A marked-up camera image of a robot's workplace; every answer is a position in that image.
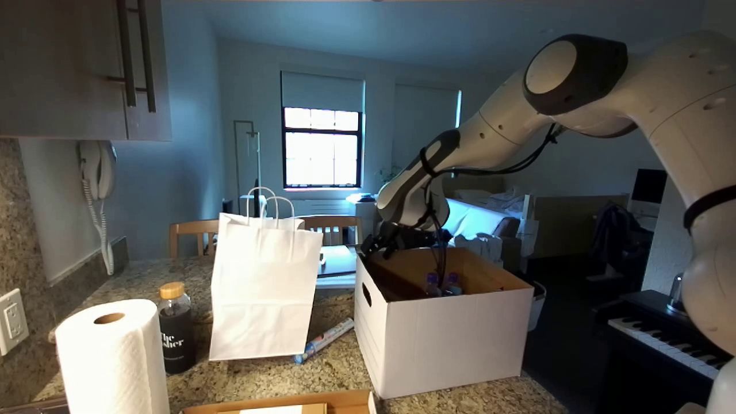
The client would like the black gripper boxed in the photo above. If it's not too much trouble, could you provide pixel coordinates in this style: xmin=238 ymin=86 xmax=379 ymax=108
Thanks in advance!
xmin=360 ymin=224 xmax=450 ymax=259

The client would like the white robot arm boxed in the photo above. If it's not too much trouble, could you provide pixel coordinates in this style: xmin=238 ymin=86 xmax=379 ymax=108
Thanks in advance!
xmin=378 ymin=30 xmax=736 ymax=355

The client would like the white cardboard storage box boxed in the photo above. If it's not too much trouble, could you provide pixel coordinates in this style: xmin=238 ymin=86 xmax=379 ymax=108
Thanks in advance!
xmin=355 ymin=249 xmax=534 ymax=399

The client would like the bright window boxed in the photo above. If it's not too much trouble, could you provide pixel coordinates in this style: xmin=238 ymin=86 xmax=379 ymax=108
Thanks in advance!
xmin=283 ymin=106 xmax=362 ymax=188

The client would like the white paper bag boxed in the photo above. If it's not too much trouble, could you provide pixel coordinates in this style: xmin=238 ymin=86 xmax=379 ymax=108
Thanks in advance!
xmin=210 ymin=214 xmax=323 ymax=362

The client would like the shallow cardboard tray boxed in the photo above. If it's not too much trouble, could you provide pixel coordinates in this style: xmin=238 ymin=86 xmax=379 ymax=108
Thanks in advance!
xmin=182 ymin=391 xmax=379 ymax=414

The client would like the wooden chair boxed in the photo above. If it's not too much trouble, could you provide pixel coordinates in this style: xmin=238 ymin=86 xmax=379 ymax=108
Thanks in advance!
xmin=168 ymin=221 xmax=218 ymax=259

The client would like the dark glass jar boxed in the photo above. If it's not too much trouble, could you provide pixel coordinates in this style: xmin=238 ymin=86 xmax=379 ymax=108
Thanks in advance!
xmin=158 ymin=282 xmax=196 ymax=375

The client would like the black keyboard piano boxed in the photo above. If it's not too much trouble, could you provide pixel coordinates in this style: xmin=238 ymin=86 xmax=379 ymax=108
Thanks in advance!
xmin=593 ymin=291 xmax=730 ymax=414

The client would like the white paper towel roll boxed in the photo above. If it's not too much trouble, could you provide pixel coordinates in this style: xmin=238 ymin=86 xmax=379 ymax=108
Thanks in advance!
xmin=55 ymin=300 xmax=170 ymax=414

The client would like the wooden upper cabinet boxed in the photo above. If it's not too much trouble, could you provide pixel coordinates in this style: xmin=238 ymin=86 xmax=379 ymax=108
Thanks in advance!
xmin=0 ymin=0 xmax=170 ymax=140

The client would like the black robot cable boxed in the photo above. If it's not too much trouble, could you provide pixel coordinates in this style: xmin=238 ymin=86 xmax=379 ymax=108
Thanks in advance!
xmin=416 ymin=122 xmax=565 ymax=278

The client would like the white wall phone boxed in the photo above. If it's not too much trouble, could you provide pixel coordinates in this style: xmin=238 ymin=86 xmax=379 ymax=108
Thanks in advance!
xmin=76 ymin=140 xmax=116 ymax=275

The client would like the wall light switch plate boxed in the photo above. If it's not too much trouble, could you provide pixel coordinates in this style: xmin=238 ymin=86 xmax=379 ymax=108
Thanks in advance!
xmin=0 ymin=289 xmax=31 ymax=358

